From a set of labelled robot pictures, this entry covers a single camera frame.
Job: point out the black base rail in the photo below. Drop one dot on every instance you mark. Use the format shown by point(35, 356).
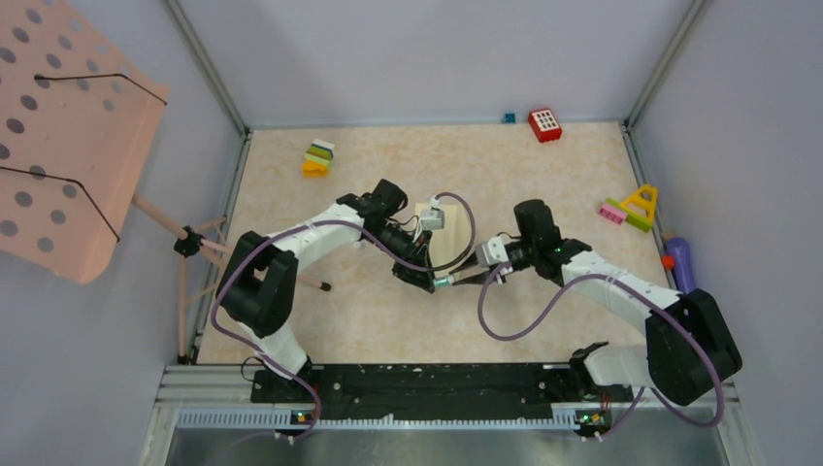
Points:
point(380, 397)

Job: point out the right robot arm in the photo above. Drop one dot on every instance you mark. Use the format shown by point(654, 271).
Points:
point(687, 347)

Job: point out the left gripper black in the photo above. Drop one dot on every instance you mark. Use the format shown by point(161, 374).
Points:
point(418, 256)

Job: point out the yellow green toy block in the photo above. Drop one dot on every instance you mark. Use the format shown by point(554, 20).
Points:
point(640, 207)

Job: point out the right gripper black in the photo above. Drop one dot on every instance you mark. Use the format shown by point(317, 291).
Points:
point(478, 279)

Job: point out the yellow envelope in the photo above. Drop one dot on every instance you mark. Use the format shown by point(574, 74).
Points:
point(449, 243)

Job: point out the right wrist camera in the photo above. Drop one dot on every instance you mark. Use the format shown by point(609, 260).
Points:
point(487, 250)

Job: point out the pink small block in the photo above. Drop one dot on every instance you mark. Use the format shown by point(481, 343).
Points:
point(613, 213)

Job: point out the pink perforated music stand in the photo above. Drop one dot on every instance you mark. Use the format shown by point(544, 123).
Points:
point(110, 135)

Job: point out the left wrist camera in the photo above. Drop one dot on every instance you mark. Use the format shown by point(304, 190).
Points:
point(430, 216)

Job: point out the stacked colourful toy blocks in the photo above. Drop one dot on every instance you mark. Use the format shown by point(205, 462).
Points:
point(318, 159)

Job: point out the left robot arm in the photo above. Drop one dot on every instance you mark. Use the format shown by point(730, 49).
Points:
point(257, 288)

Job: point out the red toy block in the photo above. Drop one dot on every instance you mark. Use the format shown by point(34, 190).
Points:
point(545, 125)

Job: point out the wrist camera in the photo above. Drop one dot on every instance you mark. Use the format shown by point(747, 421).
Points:
point(430, 216)
point(487, 250)

